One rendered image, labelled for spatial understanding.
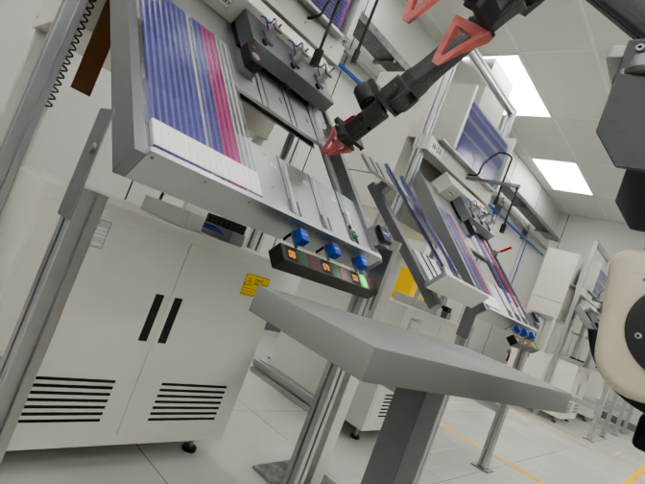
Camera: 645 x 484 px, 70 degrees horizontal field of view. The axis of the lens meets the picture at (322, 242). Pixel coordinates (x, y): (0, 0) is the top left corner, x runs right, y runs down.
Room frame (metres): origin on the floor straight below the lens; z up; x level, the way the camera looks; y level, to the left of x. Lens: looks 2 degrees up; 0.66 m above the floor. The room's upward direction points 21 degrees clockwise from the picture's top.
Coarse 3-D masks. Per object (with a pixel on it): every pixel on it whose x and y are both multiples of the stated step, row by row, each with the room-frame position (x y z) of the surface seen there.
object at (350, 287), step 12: (276, 252) 0.90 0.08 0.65; (276, 264) 0.89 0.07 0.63; (288, 264) 0.90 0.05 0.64; (300, 264) 0.91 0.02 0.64; (300, 276) 0.95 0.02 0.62; (312, 276) 0.96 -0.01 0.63; (324, 276) 0.98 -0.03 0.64; (348, 276) 1.05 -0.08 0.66; (336, 288) 1.05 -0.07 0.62; (348, 288) 1.06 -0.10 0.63; (360, 288) 1.08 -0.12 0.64
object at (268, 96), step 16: (176, 0) 1.05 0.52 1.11; (192, 0) 1.12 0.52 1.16; (192, 16) 1.07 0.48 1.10; (208, 16) 1.15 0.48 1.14; (224, 32) 1.17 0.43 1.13; (240, 80) 1.10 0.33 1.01; (256, 80) 1.18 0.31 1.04; (272, 80) 1.26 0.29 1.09; (240, 96) 1.16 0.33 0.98; (256, 96) 1.13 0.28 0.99; (272, 96) 1.21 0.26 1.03; (288, 96) 1.29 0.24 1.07; (272, 112) 1.17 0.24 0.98; (288, 112) 1.24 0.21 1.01; (304, 112) 1.33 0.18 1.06; (320, 112) 1.44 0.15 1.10; (288, 128) 1.29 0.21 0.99; (304, 128) 1.27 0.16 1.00; (320, 128) 1.37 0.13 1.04
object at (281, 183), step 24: (144, 96) 0.77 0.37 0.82; (144, 120) 0.74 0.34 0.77; (264, 168) 0.97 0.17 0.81; (288, 168) 1.06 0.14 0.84; (264, 192) 0.92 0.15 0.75; (288, 192) 1.00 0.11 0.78; (312, 192) 1.10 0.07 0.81; (312, 216) 1.04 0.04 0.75; (336, 216) 1.14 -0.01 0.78; (360, 240) 1.18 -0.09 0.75
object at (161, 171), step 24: (144, 168) 0.71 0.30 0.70; (168, 168) 0.72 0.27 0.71; (192, 168) 0.74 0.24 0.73; (168, 192) 0.77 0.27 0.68; (192, 192) 0.79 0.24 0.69; (216, 192) 0.80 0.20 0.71; (240, 192) 0.82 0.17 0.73; (240, 216) 0.88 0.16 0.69; (264, 216) 0.89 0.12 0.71; (288, 216) 0.91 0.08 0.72; (288, 240) 0.99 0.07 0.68; (312, 240) 1.01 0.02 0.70; (336, 240) 1.04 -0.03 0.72
